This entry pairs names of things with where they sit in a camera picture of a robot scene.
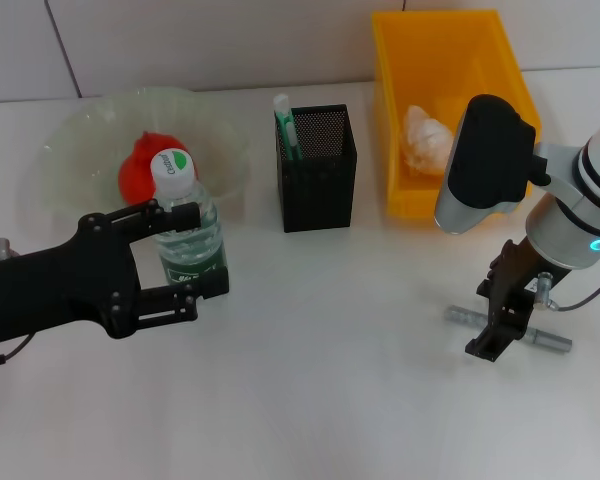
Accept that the clear green-label water bottle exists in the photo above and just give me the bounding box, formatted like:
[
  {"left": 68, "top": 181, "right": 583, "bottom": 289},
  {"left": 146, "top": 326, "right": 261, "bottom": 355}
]
[{"left": 148, "top": 148, "right": 230, "bottom": 301}]

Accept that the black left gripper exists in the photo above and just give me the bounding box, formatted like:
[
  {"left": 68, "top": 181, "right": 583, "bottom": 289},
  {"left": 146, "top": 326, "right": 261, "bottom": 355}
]
[{"left": 0, "top": 198, "right": 203, "bottom": 341}]

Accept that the yellow plastic bin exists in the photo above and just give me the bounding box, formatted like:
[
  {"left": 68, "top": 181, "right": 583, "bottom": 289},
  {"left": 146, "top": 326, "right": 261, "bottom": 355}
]
[{"left": 370, "top": 8, "right": 542, "bottom": 220}]

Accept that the pale green glass fruit plate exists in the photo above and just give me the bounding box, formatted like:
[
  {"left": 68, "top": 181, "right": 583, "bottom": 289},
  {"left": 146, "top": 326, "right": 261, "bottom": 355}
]
[{"left": 38, "top": 87, "right": 252, "bottom": 216}]

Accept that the green utility knife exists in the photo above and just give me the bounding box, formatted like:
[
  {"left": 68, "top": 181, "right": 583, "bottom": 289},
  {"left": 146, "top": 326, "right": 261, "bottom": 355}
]
[{"left": 273, "top": 93, "right": 301, "bottom": 162}]

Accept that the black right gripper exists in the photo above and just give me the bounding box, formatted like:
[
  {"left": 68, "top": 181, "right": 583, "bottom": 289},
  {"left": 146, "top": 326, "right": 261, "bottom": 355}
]
[{"left": 463, "top": 238, "right": 572, "bottom": 362}]

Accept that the red-orange toy orange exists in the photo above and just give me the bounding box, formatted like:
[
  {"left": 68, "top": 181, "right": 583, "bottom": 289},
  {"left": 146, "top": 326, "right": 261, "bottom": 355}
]
[{"left": 118, "top": 130, "right": 196, "bottom": 205}]

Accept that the gripper cable with plug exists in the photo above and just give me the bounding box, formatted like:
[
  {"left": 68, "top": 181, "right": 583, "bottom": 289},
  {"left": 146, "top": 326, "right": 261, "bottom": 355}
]
[
  {"left": 532, "top": 264, "right": 600, "bottom": 314},
  {"left": 0, "top": 237, "right": 35, "bottom": 371}
]

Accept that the white paper ball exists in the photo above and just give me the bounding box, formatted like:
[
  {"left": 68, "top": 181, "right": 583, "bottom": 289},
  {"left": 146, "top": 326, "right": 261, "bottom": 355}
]
[{"left": 402, "top": 104, "right": 456, "bottom": 179}]

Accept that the black mesh pen holder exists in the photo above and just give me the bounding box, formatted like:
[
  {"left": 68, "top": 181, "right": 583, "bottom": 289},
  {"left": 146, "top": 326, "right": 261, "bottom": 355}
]
[{"left": 273, "top": 103, "right": 358, "bottom": 234}]

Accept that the grey marker pen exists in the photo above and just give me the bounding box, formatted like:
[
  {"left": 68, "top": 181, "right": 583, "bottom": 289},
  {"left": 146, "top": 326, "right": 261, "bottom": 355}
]
[{"left": 444, "top": 305, "right": 574, "bottom": 354}]

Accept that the right gripper cable with plug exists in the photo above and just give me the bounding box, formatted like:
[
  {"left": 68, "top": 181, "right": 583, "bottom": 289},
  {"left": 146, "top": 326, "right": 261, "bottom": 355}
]
[{"left": 532, "top": 264, "right": 600, "bottom": 314}]

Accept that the left gripper cable with plug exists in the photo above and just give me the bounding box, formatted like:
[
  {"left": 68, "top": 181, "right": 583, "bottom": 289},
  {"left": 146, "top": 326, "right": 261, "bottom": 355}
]
[{"left": 0, "top": 237, "right": 35, "bottom": 371}]

